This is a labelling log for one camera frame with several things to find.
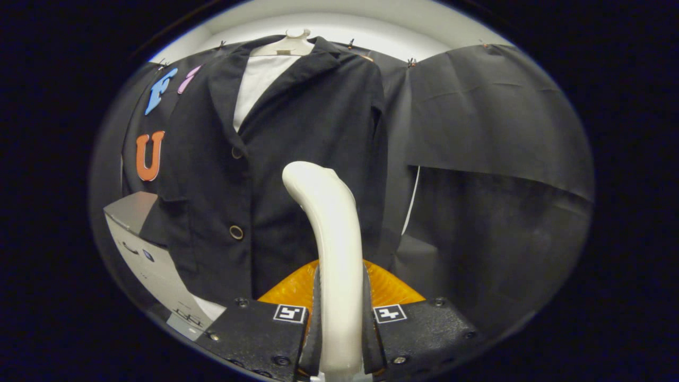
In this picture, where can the white shirt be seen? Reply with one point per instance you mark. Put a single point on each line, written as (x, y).
(257, 85)

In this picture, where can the grey cabinet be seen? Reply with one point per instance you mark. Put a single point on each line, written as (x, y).
(154, 270)

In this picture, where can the white clothes hanger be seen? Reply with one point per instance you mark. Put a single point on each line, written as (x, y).
(289, 46)

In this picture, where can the black jacket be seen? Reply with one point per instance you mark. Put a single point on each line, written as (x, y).
(297, 122)

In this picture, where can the row of black backdrop clips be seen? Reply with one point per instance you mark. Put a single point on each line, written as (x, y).
(411, 62)

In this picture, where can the black backdrop cloth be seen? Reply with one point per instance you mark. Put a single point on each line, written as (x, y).
(504, 132)

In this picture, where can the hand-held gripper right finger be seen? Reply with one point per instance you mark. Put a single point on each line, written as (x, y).
(419, 331)

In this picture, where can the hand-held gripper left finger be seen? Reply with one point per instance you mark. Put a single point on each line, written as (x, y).
(254, 334)

